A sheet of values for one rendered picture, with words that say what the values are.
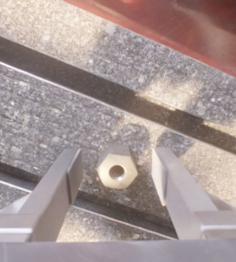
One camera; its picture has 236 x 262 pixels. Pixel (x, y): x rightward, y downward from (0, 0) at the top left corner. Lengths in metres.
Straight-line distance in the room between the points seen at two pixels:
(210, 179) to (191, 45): 0.12
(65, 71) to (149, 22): 0.08
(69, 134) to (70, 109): 0.02
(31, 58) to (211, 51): 0.15
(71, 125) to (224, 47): 0.15
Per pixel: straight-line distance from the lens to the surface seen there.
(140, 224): 0.21
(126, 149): 0.15
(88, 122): 0.16
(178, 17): 0.19
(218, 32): 0.20
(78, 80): 0.17
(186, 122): 0.18
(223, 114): 0.18
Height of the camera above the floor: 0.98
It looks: 75 degrees down
